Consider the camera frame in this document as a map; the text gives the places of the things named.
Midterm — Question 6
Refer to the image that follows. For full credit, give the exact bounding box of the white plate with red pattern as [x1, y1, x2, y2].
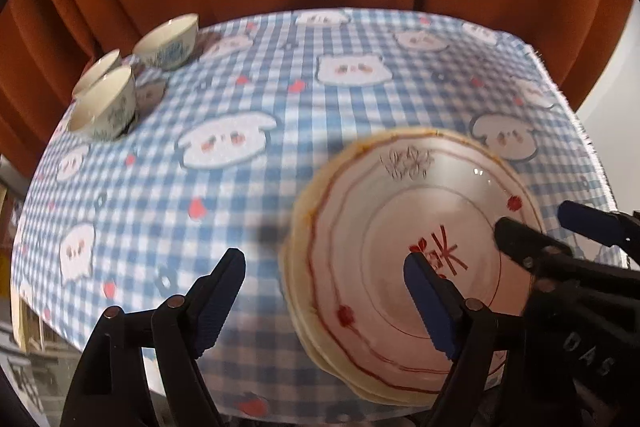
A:
[299, 130, 546, 388]

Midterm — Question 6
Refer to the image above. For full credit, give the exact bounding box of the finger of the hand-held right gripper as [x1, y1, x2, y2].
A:
[494, 216, 581, 288]
[557, 200, 640, 266]

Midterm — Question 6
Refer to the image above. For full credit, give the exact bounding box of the white bowl with blue flowers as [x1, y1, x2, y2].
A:
[132, 13, 200, 72]

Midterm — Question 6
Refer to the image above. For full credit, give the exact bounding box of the cluttered shelf unit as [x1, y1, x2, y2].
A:
[0, 167, 56, 408]

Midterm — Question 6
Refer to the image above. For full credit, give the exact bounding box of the large yellow floral plate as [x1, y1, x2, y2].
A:
[280, 127, 551, 408]

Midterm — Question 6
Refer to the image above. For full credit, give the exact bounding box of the white bowl with green flowers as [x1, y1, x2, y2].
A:
[67, 66, 137, 142]

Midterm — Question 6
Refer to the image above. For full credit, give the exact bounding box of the blue checked cartoon tablecloth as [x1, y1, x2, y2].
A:
[10, 8, 613, 427]

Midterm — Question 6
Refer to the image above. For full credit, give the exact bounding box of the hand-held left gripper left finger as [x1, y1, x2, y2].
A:
[60, 248, 247, 427]

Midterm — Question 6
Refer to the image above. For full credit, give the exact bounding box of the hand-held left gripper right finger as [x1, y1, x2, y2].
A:
[403, 252, 523, 427]

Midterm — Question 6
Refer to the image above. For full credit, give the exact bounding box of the plain white bowl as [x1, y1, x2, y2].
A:
[71, 49, 123, 100]

